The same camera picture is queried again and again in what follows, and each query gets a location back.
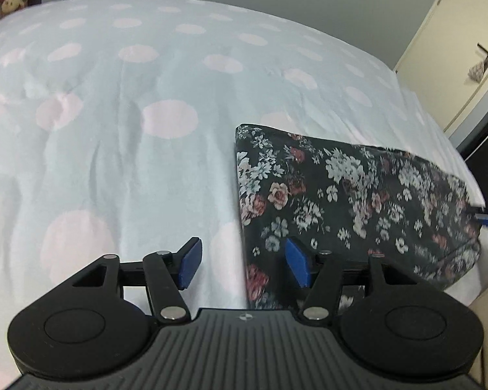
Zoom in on cream door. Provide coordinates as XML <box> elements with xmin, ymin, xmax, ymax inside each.
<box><xmin>395</xmin><ymin>0</ymin><xmax>488</xmax><ymax>136</ymax></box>

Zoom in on polka dot bed sheet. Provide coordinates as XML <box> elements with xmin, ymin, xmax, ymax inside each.
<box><xmin>0</xmin><ymin>0</ymin><xmax>482</xmax><ymax>389</ymax></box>

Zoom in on dark floral garment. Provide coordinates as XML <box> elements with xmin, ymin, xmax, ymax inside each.
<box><xmin>235</xmin><ymin>124</ymin><xmax>481</xmax><ymax>309</ymax></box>

